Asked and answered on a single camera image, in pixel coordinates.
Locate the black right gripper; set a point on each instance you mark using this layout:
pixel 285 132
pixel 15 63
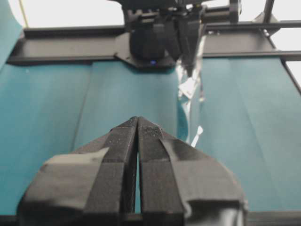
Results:
pixel 164 15

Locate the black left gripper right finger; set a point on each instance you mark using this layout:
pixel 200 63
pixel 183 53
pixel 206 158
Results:
pixel 182 186

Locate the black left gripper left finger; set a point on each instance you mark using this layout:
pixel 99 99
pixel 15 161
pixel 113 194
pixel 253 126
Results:
pixel 89 186

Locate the silver zip bag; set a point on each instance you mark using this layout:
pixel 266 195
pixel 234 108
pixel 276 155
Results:
pixel 190 97

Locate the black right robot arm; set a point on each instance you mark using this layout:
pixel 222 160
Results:
pixel 144 42

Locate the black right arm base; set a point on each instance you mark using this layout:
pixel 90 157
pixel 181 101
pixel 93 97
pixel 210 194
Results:
pixel 123 53

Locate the teal table cloth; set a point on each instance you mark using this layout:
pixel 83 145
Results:
pixel 251 117

